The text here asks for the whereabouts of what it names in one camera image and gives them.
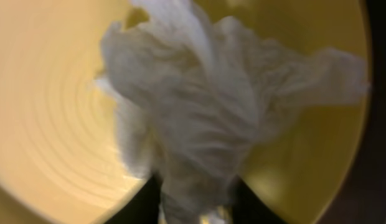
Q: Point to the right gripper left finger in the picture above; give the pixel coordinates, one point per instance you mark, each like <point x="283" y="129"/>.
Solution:
<point x="143" y="208"/>

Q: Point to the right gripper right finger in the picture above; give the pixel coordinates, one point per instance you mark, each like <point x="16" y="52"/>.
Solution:
<point x="247" y="208"/>

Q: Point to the yellow plate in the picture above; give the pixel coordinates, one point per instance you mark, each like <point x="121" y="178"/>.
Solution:
<point x="57" y="154"/>

